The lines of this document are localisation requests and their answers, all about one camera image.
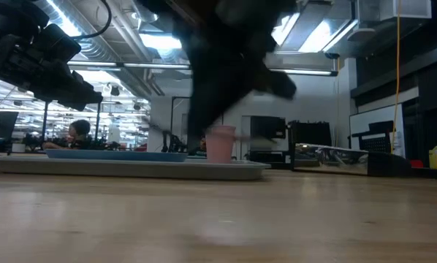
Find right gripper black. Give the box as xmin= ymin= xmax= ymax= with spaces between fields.
xmin=183 ymin=25 xmax=297 ymax=151

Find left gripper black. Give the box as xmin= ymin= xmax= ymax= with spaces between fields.
xmin=0 ymin=14 xmax=105 ymax=113

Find pink plastic cup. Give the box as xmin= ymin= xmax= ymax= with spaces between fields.
xmin=205 ymin=125 xmax=238 ymax=164

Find blue round plate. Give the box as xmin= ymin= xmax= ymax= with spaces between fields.
xmin=45 ymin=148 xmax=189 ymax=163

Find grey plastic tray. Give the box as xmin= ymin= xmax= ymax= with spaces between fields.
xmin=0 ymin=155 xmax=271 ymax=181

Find background robot arms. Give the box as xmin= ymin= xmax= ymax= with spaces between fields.
xmin=161 ymin=130 xmax=187 ymax=153

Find person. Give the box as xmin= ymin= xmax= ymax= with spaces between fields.
xmin=42 ymin=119 xmax=94 ymax=150

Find long ceiling light strip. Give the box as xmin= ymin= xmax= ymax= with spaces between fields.
xmin=67 ymin=61 xmax=191 ymax=71

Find black monitor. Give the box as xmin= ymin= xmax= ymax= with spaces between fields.
xmin=249 ymin=115 xmax=287 ymax=140

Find short ceiling light strip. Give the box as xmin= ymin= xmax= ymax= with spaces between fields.
xmin=269 ymin=67 xmax=338 ymax=77

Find metal box grater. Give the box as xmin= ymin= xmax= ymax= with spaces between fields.
xmin=291 ymin=142 xmax=411 ymax=178

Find bright ceiling light panel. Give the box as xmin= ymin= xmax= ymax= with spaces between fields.
xmin=297 ymin=18 xmax=359 ymax=54

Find white board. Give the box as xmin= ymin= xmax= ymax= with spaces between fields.
xmin=349 ymin=104 xmax=406 ymax=159

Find black chair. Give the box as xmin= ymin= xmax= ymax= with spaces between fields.
xmin=349 ymin=120 xmax=395 ymax=154

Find silver ventilation duct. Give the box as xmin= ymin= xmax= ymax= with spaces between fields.
xmin=39 ymin=0 xmax=161 ymax=96

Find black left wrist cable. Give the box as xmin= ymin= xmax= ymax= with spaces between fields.
xmin=70 ymin=0 xmax=113 ymax=41

